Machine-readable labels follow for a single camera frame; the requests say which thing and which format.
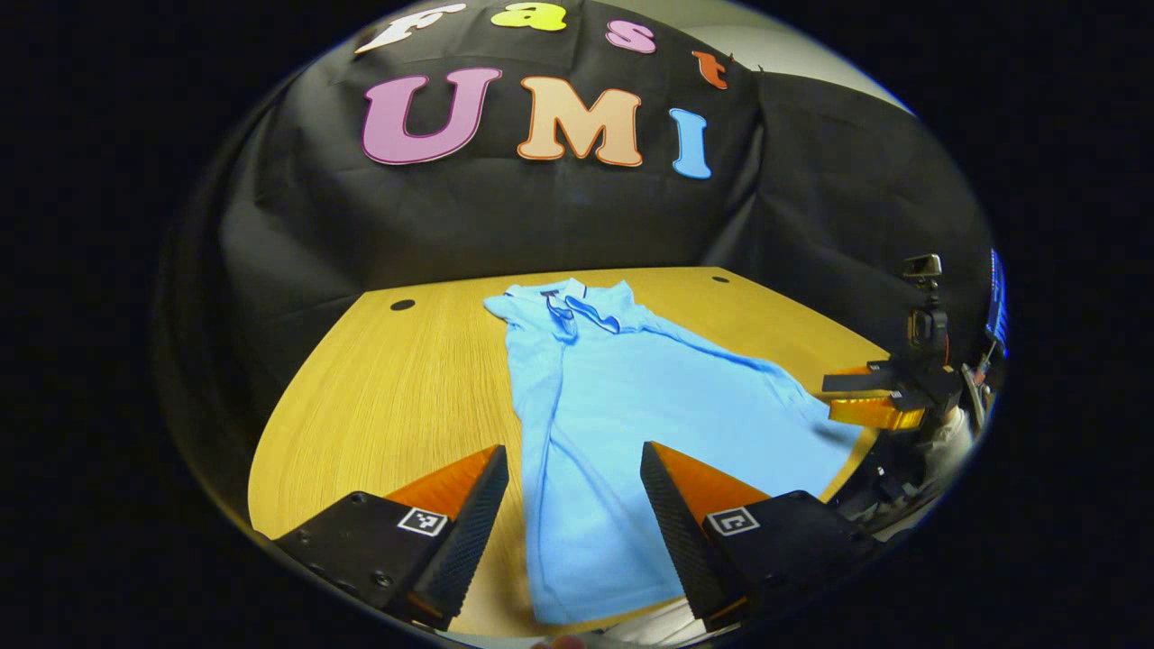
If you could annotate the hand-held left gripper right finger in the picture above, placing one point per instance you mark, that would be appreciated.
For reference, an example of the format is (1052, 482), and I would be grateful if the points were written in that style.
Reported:
(685, 541)

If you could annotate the black backdrop cloth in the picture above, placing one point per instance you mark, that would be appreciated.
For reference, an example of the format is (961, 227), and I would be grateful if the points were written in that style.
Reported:
(505, 216)

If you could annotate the blue screen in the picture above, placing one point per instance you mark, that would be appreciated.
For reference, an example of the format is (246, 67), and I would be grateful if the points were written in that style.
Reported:
(997, 302)

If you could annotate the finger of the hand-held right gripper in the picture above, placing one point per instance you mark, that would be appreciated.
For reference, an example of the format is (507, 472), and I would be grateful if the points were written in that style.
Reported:
(870, 415)
(856, 381)

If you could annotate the light blue T-shirt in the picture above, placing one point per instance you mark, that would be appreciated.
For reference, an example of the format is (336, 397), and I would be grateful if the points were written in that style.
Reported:
(631, 397)

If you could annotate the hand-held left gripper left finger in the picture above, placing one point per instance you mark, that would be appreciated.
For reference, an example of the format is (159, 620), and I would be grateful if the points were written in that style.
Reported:
(469, 541)

